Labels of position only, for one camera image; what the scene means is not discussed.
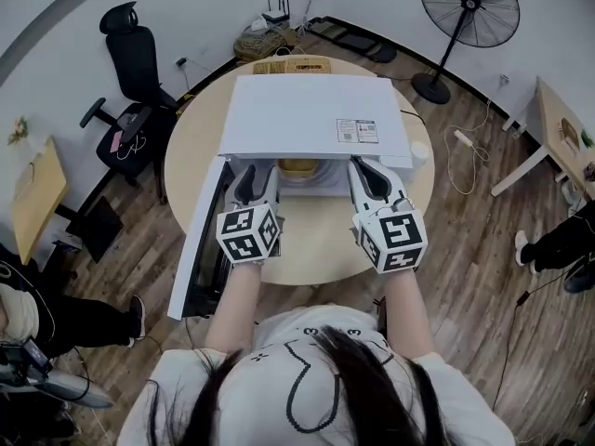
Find white microwave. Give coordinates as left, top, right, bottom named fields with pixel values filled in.
left=167, top=73, right=416, bottom=321

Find person's white printed shirt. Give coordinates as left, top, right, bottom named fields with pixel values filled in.
left=115, top=303, right=517, bottom=446

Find white grey device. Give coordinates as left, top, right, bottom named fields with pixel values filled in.
left=0, top=335, right=116, bottom=412

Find person's right forearm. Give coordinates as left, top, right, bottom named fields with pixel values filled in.
left=379, top=266, right=442, bottom=361

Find black mesh office chair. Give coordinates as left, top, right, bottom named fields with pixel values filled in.
left=79, top=1, right=181, bottom=204

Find person's left forearm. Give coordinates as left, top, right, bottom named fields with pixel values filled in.
left=203, top=259, right=265, bottom=358

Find black standing fan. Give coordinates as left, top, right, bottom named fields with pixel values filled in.
left=410, top=0, right=522, bottom=106

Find wooden tray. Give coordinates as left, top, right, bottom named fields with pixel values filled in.
left=252, top=58, right=334, bottom=76

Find white plastic cup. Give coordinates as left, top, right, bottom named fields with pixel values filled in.
left=409, top=140, right=430, bottom=172

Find wooden desk with white legs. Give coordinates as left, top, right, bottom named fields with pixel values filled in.
left=489, top=75, right=595, bottom=200

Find wicker basket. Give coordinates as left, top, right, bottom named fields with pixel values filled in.
left=232, top=29, right=299, bottom=63

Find round wooden table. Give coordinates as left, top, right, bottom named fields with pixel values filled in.
left=163, top=55, right=436, bottom=288

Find small wooden desk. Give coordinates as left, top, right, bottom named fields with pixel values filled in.
left=9, top=136, right=71, bottom=266

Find white cable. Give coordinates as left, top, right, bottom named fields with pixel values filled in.
left=443, top=99, right=493, bottom=196

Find black floor mats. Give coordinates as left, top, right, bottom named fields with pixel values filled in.
left=308, top=15, right=400, bottom=65

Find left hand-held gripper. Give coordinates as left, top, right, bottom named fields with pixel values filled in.
left=215, top=163, right=284, bottom=267

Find black floor cable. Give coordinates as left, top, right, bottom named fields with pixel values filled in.
left=491, top=266, right=583, bottom=409

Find black router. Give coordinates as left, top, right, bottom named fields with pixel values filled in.
left=260, top=0, right=293, bottom=24

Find flower bunch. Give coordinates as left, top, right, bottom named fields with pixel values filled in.
left=6, top=115, right=31, bottom=148

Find black box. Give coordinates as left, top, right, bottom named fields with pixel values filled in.
left=371, top=295, right=390, bottom=339

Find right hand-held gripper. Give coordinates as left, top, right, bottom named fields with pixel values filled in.
left=348, top=155, right=430, bottom=275

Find thin black wire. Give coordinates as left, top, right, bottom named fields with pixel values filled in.
left=398, top=106, right=427, bottom=127

